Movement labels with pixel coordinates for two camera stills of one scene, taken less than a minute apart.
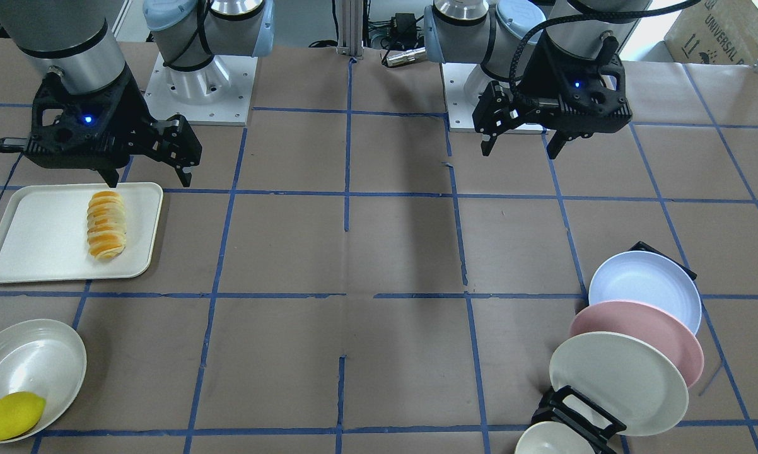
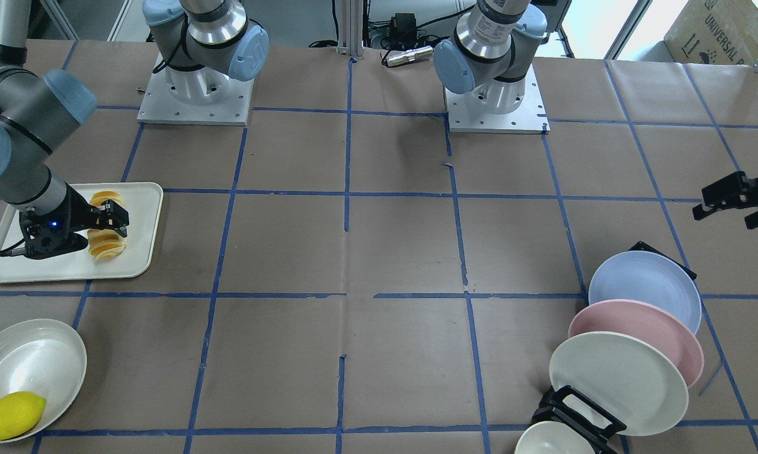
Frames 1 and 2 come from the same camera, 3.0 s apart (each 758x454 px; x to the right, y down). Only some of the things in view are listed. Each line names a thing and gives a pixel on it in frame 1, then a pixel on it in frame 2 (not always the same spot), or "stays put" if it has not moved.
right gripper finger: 110,176 to 110,205
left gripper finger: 488,140 to 699,212
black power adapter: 403,29 stays put
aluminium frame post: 350,17 stays put
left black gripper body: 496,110 to 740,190
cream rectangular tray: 55,232 stays put
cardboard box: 725,32 stays put
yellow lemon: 12,416 stays put
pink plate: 652,325 stays put
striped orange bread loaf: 106,225 stays put
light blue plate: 649,279 stays put
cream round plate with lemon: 33,356 stays put
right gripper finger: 184,172 to 122,231
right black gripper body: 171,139 to 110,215
